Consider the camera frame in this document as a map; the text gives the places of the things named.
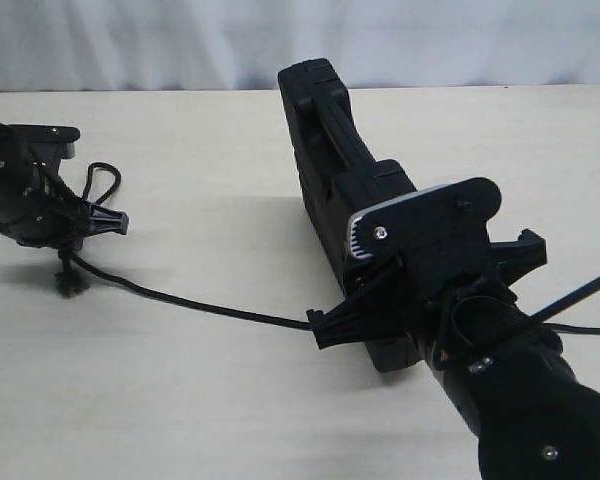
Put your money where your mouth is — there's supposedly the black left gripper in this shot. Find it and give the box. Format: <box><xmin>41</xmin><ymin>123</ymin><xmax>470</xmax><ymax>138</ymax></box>
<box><xmin>0</xmin><ymin>122</ymin><xmax>129</xmax><ymax>248</ymax></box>

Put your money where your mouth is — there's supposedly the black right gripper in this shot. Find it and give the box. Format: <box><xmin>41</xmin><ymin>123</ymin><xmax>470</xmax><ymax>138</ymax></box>
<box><xmin>306</xmin><ymin>229</ymin><xmax>547</xmax><ymax>360</ymax></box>

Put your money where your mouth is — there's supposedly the black knotted cord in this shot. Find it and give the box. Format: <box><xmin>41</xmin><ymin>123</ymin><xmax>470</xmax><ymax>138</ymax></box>
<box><xmin>53</xmin><ymin>160</ymin><xmax>600</xmax><ymax>339</ymax></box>

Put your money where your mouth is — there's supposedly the black plastic carry case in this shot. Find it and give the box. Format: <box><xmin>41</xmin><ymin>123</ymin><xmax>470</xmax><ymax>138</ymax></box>
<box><xmin>278</xmin><ymin>58</ymin><xmax>421</xmax><ymax>373</ymax></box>

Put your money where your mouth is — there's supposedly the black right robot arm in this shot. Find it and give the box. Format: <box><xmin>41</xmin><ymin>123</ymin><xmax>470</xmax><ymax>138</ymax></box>
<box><xmin>307</xmin><ymin>228</ymin><xmax>600</xmax><ymax>479</ymax></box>

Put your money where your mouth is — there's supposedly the white backdrop curtain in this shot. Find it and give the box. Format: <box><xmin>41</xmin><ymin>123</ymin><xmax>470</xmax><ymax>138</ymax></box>
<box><xmin>0</xmin><ymin>1</ymin><xmax>600</xmax><ymax>92</ymax></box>

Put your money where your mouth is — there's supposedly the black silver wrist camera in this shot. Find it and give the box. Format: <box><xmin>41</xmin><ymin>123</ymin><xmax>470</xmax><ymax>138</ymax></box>
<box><xmin>345</xmin><ymin>177</ymin><xmax>502</xmax><ymax>260</ymax></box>

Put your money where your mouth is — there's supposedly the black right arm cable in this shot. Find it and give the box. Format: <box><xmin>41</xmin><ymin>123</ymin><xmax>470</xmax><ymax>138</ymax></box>
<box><xmin>429</xmin><ymin>264</ymin><xmax>600</xmax><ymax>371</ymax></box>

